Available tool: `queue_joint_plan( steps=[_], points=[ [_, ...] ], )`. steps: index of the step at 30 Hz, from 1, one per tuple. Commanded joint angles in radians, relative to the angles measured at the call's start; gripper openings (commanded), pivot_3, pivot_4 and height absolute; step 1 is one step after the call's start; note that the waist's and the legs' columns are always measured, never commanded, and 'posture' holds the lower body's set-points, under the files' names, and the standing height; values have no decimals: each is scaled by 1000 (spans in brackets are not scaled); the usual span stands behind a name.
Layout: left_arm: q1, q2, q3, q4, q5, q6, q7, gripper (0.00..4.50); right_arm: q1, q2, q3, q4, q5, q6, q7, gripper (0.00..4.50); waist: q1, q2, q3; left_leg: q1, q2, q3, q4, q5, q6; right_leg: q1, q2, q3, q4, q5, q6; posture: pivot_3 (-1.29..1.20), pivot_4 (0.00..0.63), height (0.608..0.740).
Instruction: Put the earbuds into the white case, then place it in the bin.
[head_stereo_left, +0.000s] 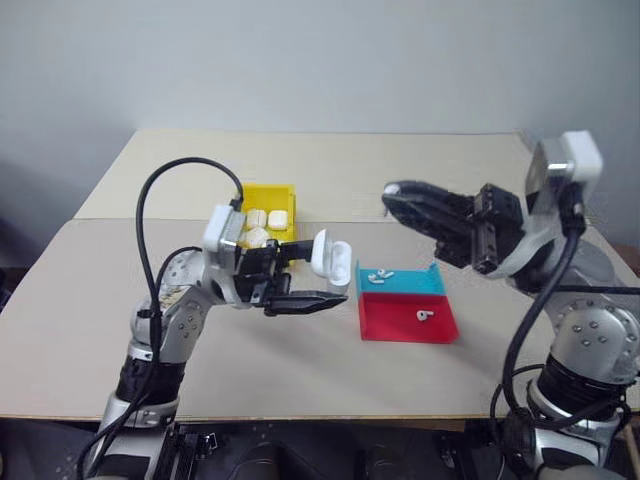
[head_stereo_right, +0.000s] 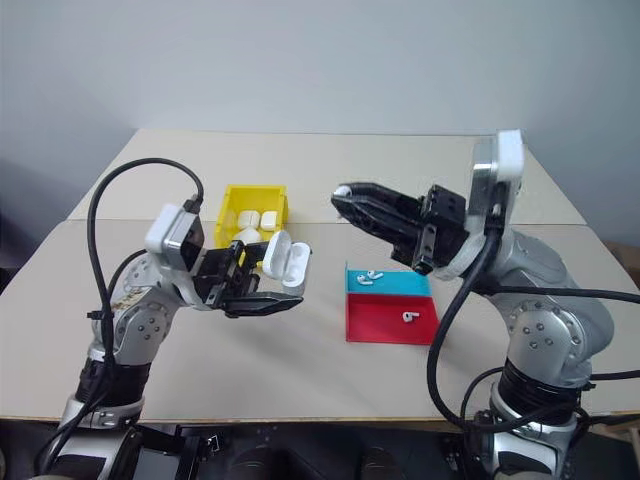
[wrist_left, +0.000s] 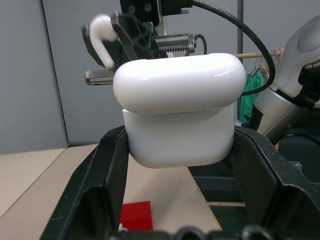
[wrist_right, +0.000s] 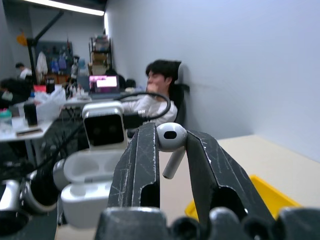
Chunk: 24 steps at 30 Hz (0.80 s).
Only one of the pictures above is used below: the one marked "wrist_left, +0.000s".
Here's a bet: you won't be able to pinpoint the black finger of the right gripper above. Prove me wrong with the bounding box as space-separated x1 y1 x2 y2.
111 14 161 61
80 23 126 70

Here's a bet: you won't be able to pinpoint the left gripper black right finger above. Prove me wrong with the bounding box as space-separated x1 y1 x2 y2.
221 126 320 240

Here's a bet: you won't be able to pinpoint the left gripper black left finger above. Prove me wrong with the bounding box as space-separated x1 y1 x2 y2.
39 125 130 240

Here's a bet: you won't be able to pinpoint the white earbud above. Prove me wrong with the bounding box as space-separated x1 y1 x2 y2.
89 13 119 70

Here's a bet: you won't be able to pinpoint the white earbuds charging case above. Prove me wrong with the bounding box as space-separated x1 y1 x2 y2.
112 52 247 169

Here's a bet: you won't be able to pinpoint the red box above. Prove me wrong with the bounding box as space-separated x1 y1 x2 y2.
119 200 154 232

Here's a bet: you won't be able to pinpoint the green hanging cloth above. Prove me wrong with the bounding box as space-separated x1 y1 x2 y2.
239 71 266 124

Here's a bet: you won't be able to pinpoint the wooden clothes rod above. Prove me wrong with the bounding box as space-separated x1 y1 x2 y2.
234 48 285 60

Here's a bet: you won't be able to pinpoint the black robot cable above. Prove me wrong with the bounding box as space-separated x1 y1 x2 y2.
190 0 277 96

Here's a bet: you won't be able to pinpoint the wire clothes hangers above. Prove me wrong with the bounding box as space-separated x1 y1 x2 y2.
251 55 271 77

